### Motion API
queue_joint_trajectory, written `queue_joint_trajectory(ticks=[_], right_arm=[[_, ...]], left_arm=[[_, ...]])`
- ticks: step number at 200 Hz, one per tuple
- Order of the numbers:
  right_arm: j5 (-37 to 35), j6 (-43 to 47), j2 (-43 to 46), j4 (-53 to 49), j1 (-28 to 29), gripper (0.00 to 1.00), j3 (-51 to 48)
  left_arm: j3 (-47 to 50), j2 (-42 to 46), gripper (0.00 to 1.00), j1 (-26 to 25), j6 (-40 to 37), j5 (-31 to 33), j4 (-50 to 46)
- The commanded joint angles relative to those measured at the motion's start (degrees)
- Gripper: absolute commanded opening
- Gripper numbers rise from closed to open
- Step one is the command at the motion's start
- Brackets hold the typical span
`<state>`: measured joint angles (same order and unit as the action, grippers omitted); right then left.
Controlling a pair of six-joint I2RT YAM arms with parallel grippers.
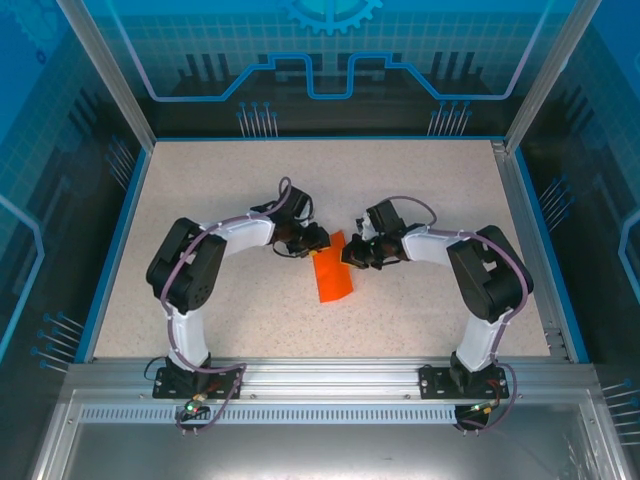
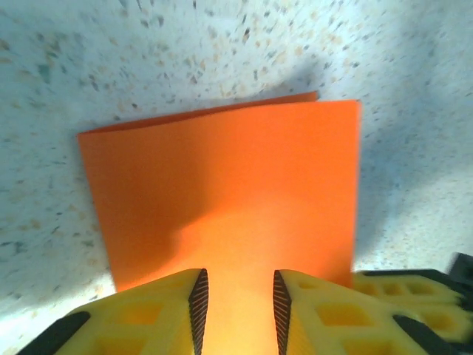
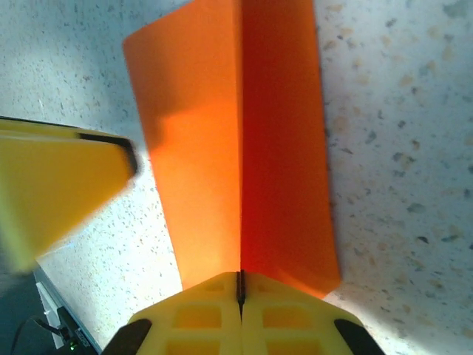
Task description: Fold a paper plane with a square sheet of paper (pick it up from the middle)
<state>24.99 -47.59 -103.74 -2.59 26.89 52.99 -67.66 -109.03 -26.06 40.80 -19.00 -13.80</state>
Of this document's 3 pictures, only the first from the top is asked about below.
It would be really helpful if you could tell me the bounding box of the orange square paper sheet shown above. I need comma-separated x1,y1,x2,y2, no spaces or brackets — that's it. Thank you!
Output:
312,228,355,304

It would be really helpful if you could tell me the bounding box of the sheet metal tray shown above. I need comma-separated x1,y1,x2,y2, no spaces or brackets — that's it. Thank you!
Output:
29,388,629,480

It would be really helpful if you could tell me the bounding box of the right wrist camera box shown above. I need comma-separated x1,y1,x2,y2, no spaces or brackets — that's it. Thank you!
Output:
354,214,377,242

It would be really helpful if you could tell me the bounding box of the aluminium mounting rail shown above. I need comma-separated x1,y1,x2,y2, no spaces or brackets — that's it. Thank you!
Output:
64,357,599,401

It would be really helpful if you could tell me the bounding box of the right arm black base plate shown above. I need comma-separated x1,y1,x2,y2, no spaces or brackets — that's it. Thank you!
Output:
418,363,511,400

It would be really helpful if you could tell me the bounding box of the aluminium side rail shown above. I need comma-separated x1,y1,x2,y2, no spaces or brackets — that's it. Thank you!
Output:
491,140,572,362

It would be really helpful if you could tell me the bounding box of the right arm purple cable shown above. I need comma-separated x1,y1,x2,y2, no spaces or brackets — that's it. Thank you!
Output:
374,195,535,435

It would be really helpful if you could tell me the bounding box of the slotted grey cable duct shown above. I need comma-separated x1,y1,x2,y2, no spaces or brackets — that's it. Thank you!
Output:
78,405,464,426

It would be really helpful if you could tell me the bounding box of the blue table border frame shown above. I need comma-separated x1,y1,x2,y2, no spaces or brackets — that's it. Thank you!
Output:
73,133,592,365

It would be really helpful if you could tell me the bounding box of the right arm lit cable connector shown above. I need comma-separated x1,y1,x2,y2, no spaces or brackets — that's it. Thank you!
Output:
467,398,502,416

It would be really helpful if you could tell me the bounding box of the arm lit cable connector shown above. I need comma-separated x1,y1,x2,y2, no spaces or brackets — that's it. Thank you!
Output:
182,393,210,417
467,398,502,416

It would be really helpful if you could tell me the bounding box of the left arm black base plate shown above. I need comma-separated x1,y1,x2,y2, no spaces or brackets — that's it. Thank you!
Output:
152,364,245,401

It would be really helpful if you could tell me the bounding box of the left arm lit cable connector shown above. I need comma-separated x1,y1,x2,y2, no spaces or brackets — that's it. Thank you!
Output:
182,393,210,417

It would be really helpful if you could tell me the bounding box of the blue printed enclosure panel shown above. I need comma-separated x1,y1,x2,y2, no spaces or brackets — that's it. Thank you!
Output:
0,0,146,480
519,0,640,480
79,0,576,139

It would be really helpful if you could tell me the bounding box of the aluminium frame post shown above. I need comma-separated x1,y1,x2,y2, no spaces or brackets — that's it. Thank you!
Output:
503,0,600,154
53,0,157,150

